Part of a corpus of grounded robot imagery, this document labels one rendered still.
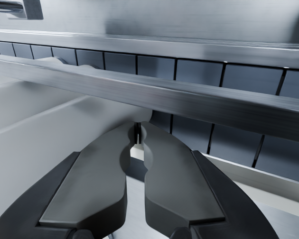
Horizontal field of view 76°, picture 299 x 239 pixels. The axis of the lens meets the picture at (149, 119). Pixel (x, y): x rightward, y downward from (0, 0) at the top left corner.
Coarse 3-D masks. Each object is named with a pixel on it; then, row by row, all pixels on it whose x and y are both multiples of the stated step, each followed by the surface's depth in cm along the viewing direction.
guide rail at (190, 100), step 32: (0, 64) 13; (32, 64) 12; (64, 64) 12; (96, 96) 10; (128, 96) 9; (160, 96) 8; (192, 96) 8; (224, 96) 7; (256, 96) 7; (256, 128) 7; (288, 128) 7
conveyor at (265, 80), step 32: (96, 64) 20; (128, 64) 18; (160, 64) 17; (192, 64) 15; (224, 64) 17; (288, 96) 13; (160, 128) 19; (192, 128) 18; (224, 128) 16; (256, 160) 16; (288, 160) 15
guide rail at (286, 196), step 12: (132, 156) 18; (228, 168) 15; (240, 168) 15; (240, 180) 14; (252, 180) 14; (264, 180) 14; (276, 180) 14; (252, 192) 13; (264, 192) 13; (276, 192) 13; (288, 192) 13; (276, 204) 13; (288, 204) 13
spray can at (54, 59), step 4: (52, 56) 22; (56, 56) 22; (40, 60) 20; (44, 60) 20; (48, 60) 21; (52, 60) 21; (56, 60) 21; (60, 60) 22; (64, 60) 22; (0, 76) 16; (4, 76) 16; (0, 80) 16; (4, 80) 16; (8, 80) 17; (12, 80) 17
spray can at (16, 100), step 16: (16, 80) 15; (0, 96) 12; (16, 96) 13; (32, 96) 14; (48, 96) 14; (64, 96) 15; (80, 96) 17; (0, 112) 12; (16, 112) 12; (32, 112) 13; (0, 128) 12
